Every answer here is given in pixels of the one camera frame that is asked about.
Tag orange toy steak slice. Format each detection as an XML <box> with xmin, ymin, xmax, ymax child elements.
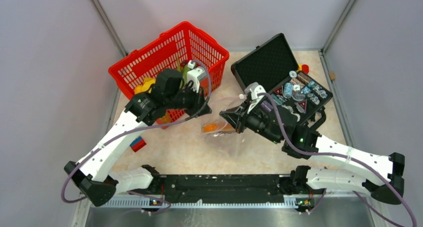
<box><xmin>202</xmin><ymin>121</ymin><xmax>234</xmax><ymax>133</ymax></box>

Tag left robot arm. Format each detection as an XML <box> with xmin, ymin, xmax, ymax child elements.
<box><xmin>64</xmin><ymin>66</ymin><xmax>211</xmax><ymax>207</ymax></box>

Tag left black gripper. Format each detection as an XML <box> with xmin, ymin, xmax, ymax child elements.
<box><xmin>165</xmin><ymin>83</ymin><xmax>212</xmax><ymax>118</ymax></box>

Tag yellow toy corn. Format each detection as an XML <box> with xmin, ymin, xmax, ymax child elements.
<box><xmin>134</xmin><ymin>77</ymin><xmax>156</xmax><ymax>94</ymax></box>

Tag small tan wall block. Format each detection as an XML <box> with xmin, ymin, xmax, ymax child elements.
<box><xmin>328</xmin><ymin>71</ymin><xmax>336</xmax><ymax>81</ymax></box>

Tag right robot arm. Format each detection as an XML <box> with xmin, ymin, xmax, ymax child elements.
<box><xmin>219</xmin><ymin>98</ymin><xmax>405</xmax><ymax>205</ymax></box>

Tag clear zip top bag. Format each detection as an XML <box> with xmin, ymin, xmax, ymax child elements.
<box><xmin>200</xmin><ymin>94</ymin><xmax>245</xmax><ymax>157</ymax></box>

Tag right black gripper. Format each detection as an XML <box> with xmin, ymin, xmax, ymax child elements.
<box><xmin>220</xmin><ymin>98</ymin><xmax>282</xmax><ymax>144</ymax></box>

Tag red plastic shopping basket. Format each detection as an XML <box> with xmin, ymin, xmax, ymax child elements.
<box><xmin>108</xmin><ymin>20</ymin><xmax>230</xmax><ymax>130</ymax></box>

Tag black poker chip case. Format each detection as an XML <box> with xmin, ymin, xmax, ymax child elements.
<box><xmin>231</xmin><ymin>33</ymin><xmax>333</xmax><ymax>130</ymax></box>

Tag green toy vegetable leaves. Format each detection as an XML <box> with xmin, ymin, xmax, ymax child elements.
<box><xmin>176</xmin><ymin>56</ymin><xmax>190</xmax><ymax>82</ymax></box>

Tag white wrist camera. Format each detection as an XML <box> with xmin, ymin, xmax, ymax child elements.
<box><xmin>183</xmin><ymin>60</ymin><xmax>207</xmax><ymax>93</ymax></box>
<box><xmin>239</xmin><ymin>82</ymin><xmax>265</xmax><ymax>114</ymax></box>

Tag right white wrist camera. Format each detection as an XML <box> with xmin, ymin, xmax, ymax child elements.
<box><xmin>239</xmin><ymin>82</ymin><xmax>265</xmax><ymax>114</ymax></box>

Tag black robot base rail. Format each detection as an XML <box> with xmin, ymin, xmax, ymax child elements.
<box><xmin>145</xmin><ymin>173</ymin><xmax>318</xmax><ymax>207</ymax></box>

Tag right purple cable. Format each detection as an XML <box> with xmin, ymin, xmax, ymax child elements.
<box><xmin>257</xmin><ymin>92</ymin><xmax>419</xmax><ymax>227</ymax></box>

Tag red round token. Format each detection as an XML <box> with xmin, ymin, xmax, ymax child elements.
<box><xmin>301</xmin><ymin>64</ymin><xmax>309</xmax><ymax>74</ymax></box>

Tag red blue toy block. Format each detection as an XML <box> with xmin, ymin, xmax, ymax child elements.
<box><xmin>130</xmin><ymin>136</ymin><xmax>146</xmax><ymax>152</ymax></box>

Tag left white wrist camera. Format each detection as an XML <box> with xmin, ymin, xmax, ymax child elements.
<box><xmin>183</xmin><ymin>60</ymin><xmax>207</xmax><ymax>93</ymax></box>

